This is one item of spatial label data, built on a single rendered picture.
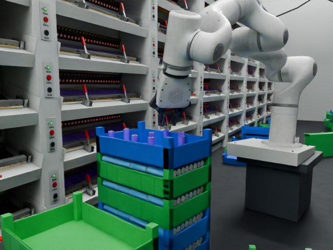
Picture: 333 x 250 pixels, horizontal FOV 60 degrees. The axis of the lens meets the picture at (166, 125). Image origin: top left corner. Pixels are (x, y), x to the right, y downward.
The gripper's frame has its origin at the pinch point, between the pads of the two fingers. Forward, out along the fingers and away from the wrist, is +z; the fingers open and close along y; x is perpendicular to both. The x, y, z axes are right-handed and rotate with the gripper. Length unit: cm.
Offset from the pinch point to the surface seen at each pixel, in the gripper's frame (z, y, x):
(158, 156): 0.2, -8.1, -17.7
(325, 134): 71, 179, 78
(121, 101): 23, -3, 55
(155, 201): 12.4, -8.4, -21.3
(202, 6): -12, 69, 137
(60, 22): -10, -30, 68
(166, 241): 19.3, -6.9, -29.1
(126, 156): 6.8, -14.4, -8.8
